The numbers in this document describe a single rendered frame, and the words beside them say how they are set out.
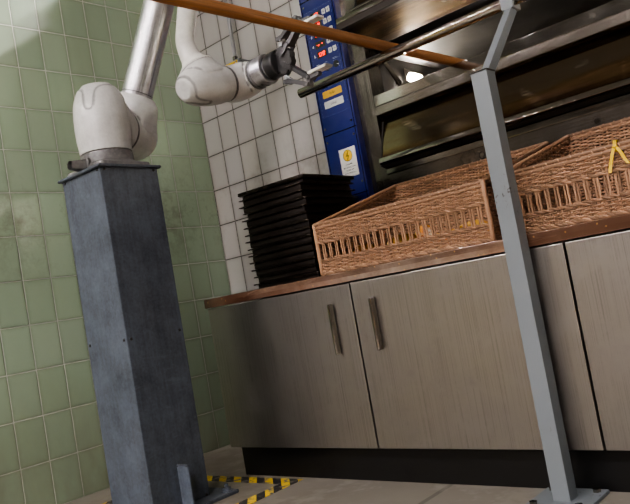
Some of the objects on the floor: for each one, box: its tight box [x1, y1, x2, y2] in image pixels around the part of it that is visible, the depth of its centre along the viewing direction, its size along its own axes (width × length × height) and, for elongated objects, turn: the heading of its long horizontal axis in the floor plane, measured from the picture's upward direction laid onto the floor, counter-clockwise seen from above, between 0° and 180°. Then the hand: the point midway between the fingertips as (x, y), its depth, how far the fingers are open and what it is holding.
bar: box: [297, 0, 610, 504], centre depth 170 cm, size 31×127×118 cm, turn 159°
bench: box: [204, 209, 630, 493], centre depth 173 cm, size 56×242×58 cm, turn 159°
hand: (321, 41), depth 194 cm, fingers open, 13 cm apart
